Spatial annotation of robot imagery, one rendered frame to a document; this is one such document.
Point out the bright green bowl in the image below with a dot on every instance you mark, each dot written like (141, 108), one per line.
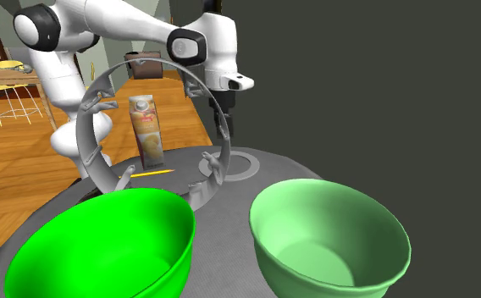
(112, 231)

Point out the orange juice carton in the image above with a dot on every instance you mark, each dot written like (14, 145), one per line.
(147, 132)

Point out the wooden table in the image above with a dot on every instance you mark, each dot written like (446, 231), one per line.
(9, 77)

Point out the pale green bowl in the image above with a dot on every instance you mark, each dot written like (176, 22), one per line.
(331, 239)

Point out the brown box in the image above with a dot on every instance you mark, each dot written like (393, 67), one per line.
(145, 66)

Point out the yellow pencil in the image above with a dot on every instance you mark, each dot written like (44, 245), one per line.
(149, 173)

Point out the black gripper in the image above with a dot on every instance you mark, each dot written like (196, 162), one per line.
(223, 108)

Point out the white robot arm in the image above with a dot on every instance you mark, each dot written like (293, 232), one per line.
(116, 20)

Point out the round grey table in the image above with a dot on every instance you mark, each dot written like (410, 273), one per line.
(224, 247)

